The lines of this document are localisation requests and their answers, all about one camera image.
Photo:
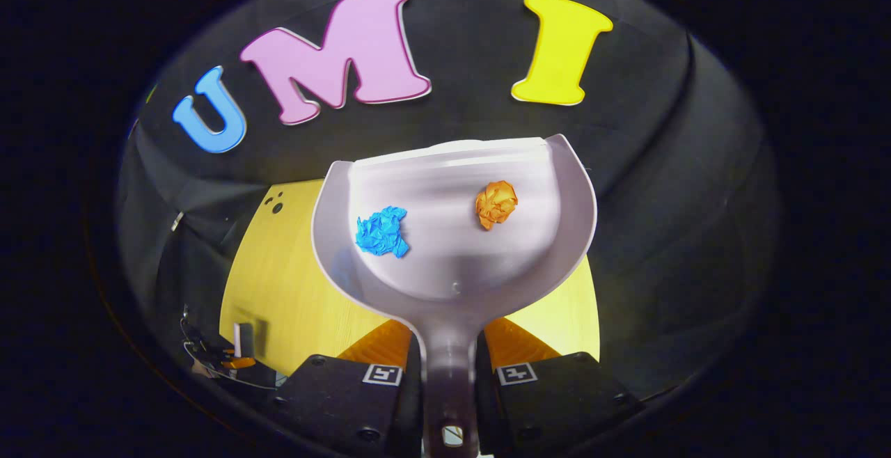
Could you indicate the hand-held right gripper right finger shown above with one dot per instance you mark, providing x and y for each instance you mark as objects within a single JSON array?
[{"x": 550, "y": 395}]

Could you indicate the pink dustpan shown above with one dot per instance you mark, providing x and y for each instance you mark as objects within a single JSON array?
[{"x": 452, "y": 263}]

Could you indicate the small pink broom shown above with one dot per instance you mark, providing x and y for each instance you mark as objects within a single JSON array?
[{"x": 243, "y": 340}]

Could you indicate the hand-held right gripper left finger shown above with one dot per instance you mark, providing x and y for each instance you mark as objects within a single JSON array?
[{"x": 348, "y": 402}]

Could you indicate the black backdrop cloth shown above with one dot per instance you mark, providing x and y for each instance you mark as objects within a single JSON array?
[{"x": 661, "y": 200}]

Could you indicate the orange paper ball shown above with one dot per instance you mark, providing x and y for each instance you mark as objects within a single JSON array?
[{"x": 496, "y": 204}]

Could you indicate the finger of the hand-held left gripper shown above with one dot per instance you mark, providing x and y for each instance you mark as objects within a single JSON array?
[{"x": 240, "y": 362}]

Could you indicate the blue paper ball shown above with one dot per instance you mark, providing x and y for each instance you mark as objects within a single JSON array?
[{"x": 381, "y": 232}]

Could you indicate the silver cloth clip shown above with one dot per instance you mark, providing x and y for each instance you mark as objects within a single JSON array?
[{"x": 177, "y": 221}]

